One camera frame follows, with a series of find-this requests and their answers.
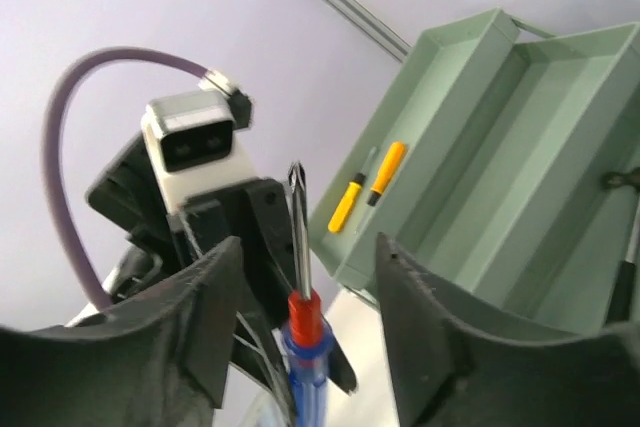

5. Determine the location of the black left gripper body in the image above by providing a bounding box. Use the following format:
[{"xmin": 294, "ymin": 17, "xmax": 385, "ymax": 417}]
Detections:
[{"xmin": 84, "ymin": 130, "xmax": 359, "ymax": 421}]

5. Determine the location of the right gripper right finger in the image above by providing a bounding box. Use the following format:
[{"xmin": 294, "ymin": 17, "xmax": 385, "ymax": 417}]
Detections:
[{"xmin": 375, "ymin": 234, "xmax": 639, "ymax": 426}]

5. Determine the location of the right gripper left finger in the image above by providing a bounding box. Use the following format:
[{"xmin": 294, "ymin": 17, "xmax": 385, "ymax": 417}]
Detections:
[{"xmin": 1, "ymin": 237, "xmax": 244, "ymax": 426}]

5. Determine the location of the yellow handled screwdriver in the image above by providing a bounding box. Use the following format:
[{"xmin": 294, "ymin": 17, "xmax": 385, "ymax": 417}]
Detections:
[
  {"xmin": 354, "ymin": 141, "xmax": 408, "ymax": 232},
  {"xmin": 327, "ymin": 147, "xmax": 378, "ymax": 234}
]

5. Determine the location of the blue handled screwdriver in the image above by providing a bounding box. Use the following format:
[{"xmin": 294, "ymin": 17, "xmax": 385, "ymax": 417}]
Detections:
[{"xmin": 282, "ymin": 161, "xmax": 334, "ymax": 427}]

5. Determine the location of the green translucent tool box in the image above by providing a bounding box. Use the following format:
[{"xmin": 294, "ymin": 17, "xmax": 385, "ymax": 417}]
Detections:
[{"xmin": 309, "ymin": 9, "xmax": 639, "ymax": 333}]

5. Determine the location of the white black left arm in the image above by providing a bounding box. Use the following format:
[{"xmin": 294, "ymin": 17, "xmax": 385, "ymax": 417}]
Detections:
[{"xmin": 87, "ymin": 138, "xmax": 357, "ymax": 426}]

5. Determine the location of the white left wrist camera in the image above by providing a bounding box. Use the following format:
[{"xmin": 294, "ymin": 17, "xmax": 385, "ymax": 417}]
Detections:
[{"xmin": 141, "ymin": 90, "xmax": 257, "ymax": 214}]

